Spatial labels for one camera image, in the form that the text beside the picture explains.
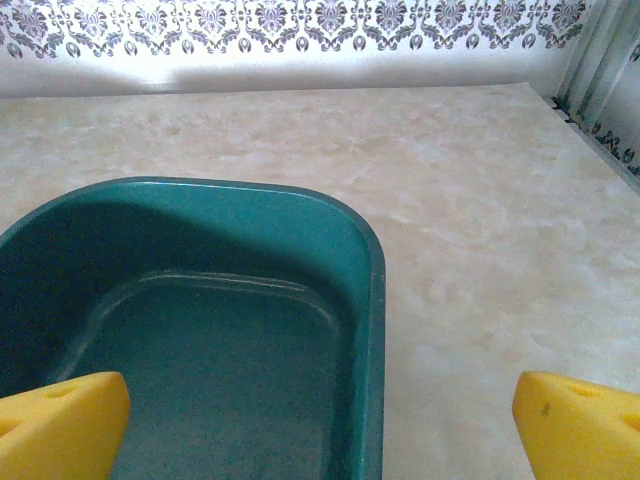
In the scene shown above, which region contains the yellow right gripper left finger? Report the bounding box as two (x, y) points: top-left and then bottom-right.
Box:
(0, 370), (132, 480)

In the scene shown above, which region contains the teal plastic bin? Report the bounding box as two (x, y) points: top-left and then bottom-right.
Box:
(0, 175), (387, 480)

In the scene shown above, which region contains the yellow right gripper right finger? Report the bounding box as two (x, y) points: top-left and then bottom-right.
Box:
(513, 370), (640, 480)

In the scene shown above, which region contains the aluminium frame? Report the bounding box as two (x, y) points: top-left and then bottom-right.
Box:
(548, 0), (640, 177)

